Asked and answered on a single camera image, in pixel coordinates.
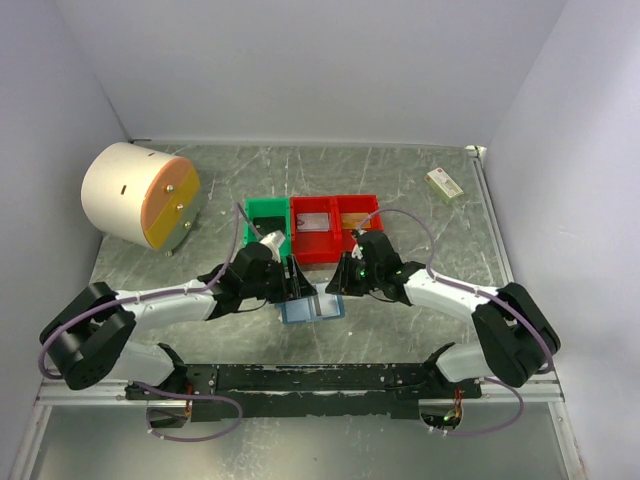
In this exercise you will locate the white magnetic stripe card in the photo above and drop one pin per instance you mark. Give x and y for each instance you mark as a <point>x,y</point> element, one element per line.
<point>313,222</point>

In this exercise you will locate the blue card holder wallet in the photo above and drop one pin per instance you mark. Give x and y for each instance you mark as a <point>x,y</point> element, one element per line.
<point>300,311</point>

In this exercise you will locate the red plastic bin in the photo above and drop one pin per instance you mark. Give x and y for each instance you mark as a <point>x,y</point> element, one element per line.
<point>312,248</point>
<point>352,211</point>

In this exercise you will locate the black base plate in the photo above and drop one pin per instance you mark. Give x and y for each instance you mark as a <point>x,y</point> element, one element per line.
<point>291,391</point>

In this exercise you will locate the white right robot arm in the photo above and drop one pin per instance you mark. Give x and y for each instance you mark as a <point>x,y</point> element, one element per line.
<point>515,341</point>

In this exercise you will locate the round drawer cabinet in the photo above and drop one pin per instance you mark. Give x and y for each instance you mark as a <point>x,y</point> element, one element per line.
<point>143,196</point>

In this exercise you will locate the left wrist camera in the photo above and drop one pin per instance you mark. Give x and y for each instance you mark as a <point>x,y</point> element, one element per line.
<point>273,241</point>

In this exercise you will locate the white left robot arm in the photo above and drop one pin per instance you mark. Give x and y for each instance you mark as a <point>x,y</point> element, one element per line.
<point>90,340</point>

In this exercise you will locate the black credit card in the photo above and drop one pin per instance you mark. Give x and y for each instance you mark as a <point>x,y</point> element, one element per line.
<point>269,224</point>

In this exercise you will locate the small white card box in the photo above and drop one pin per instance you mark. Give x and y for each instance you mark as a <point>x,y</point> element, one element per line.
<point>442,183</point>

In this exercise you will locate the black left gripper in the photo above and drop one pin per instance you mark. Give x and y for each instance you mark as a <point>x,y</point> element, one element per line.
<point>298,286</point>

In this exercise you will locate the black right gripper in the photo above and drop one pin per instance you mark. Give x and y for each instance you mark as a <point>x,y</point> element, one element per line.
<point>341,282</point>

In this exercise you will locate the gold credit card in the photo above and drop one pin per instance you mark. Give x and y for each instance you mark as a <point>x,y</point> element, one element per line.
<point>355,220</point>

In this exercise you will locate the green plastic bin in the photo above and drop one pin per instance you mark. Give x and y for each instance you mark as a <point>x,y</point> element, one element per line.
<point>259,207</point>

